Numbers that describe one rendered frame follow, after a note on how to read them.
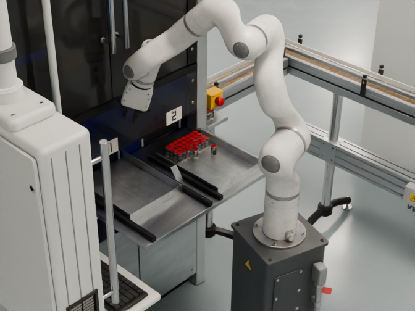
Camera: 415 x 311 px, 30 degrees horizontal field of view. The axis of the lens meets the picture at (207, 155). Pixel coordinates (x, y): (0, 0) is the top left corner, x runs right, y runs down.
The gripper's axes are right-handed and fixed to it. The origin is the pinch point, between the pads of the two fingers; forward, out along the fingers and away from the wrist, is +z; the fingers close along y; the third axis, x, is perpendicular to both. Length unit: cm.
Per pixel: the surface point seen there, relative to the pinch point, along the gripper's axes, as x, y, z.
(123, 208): -21.4, 6.9, 25.8
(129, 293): -61, 14, 24
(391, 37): 129, 127, 1
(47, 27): -18, -35, -38
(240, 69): 83, 49, 19
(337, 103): 80, 99, 19
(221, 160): 12.2, 41.5, 18.2
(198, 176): -3.8, 31.9, 16.0
